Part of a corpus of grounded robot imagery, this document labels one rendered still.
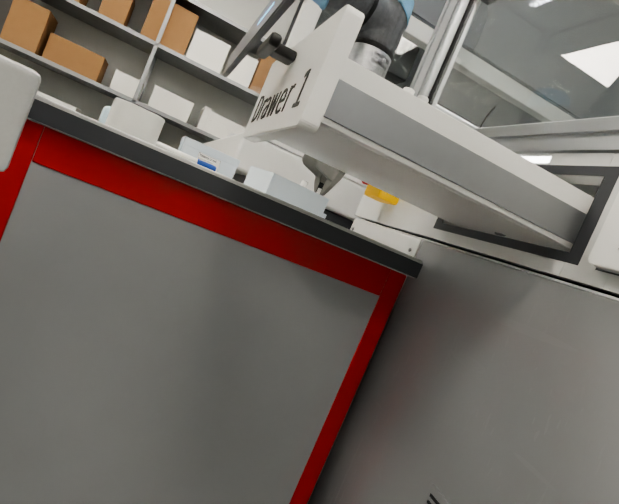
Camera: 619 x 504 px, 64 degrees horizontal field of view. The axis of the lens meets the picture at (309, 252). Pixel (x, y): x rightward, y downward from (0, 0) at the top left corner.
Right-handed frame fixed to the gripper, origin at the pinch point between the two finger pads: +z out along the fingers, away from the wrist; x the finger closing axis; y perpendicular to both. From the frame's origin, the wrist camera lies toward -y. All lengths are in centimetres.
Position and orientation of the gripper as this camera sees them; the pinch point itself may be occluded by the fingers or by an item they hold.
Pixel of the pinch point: (324, 189)
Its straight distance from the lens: 88.7
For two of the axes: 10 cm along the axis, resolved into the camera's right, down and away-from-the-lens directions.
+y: -7.4, -2.8, -6.1
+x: 5.4, 2.8, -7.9
